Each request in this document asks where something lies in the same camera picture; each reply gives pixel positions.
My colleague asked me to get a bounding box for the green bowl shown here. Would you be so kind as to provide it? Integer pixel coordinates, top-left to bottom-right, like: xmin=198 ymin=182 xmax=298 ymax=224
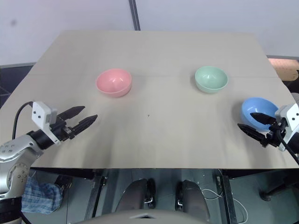
xmin=194 ymin=65 xmax=228 ymax=95

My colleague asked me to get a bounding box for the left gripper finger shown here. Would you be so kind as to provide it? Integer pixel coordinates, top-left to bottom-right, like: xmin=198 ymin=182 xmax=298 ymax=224
xmin=71 ymin=114 xmax=99 ymax=137
xmin=58 ymin=105 xmax=86 ymax=122

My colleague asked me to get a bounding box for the dark rounded robot foot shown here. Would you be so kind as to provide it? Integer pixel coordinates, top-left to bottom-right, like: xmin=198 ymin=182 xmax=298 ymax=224
xmin=175 ymin=179 xmax=211 ymax=220
xmin=115 ymin=178 xmax=156 ymax=218

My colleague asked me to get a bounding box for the brown cardboard box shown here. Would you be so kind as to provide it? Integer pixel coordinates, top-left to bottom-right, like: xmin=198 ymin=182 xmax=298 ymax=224
xmin=268 ymin=57 xmax=299 ymax=81

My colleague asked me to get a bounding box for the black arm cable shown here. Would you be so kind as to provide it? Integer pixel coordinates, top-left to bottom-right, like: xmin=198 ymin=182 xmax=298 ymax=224
xmin=275 ymin=129 xmax=299 ymax=167
xmin=12 ymin=101 xmax=34 ymax=139

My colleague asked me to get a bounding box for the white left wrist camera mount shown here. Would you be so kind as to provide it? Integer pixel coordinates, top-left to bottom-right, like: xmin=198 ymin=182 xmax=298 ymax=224
xmin=31 ymin=100 xmax=59 ymax=144

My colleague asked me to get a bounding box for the blue plaid cloth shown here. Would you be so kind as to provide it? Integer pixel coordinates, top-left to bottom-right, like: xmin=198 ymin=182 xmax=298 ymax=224
xmin=21 ymin=178 xmax=64 ymax=215

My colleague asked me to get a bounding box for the grey robot torso edge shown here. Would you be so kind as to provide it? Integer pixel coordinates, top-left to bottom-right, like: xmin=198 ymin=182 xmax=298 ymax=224
xmin=85 ymin=208 xmax=211 ymax=224

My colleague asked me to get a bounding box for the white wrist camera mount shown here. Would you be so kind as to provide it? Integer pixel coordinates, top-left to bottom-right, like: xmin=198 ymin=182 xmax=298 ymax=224
xmin=31 ymin=100 xmax=59 ymax=144
xmin=275 ymin=103 xmax=299 ymax=154

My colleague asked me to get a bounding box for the pink bowl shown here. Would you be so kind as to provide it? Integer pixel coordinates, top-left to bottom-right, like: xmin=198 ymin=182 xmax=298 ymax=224
xmin=95 ymin=68 xmax=133 ymax=98

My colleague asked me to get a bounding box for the dark vertical wall strip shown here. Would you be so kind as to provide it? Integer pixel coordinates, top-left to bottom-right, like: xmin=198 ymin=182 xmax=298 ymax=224
xmin=128 ymin=0 xmax=141 ymax=31

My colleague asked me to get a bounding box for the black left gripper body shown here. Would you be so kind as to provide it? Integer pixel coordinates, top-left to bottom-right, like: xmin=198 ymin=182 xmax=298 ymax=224
xmin=50 ymin=115 xmax=77 ymax=142

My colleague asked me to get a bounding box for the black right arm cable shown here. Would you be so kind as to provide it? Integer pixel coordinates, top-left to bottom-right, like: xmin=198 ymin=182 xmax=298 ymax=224
xmin=275 ymin=129 xmax=299 ymax=167

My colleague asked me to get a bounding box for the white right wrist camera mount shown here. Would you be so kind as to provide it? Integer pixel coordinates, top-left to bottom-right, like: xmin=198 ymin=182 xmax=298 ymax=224
xmin=275 ymin=103 xmax=299 ymax=154

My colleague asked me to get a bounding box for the black stand foot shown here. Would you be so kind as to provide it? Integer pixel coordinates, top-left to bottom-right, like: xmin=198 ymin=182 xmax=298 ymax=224
xmin=260 ymin=176 xmax=299 ymax=202

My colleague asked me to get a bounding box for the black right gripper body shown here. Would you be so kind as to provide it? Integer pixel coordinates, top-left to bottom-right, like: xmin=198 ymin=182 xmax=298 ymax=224
xmin=261 ymin=117 xmax=287 ymax=148

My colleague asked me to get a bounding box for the metal table leg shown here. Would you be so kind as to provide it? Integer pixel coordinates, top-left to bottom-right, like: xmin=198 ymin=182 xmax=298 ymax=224
xmin=84 ymin=169 xmax=108 ymax=219
xmin=216 ymin=168 xmax=238 ymax=224

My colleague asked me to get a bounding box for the blue bowl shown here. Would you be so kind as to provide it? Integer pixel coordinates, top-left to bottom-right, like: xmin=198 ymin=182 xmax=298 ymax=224
xmin=241 ymin=97 xmax=280 ymax=132

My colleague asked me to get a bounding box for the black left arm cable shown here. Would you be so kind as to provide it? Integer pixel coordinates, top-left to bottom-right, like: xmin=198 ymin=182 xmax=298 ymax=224
xmin=12 ymin=101 xmax=34 ymax=139

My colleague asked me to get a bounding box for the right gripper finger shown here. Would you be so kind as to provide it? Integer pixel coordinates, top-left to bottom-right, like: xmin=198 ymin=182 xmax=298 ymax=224
xmin=250 ymin=112 xmax=277 ymax=126
xmin=237 ymin=123 xmax=267 ymax=143

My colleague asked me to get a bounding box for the thin white cable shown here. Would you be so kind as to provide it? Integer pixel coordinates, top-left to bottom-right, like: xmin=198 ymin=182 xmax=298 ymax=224
xmin=201 ymin=188 xmax=249 ymax=224

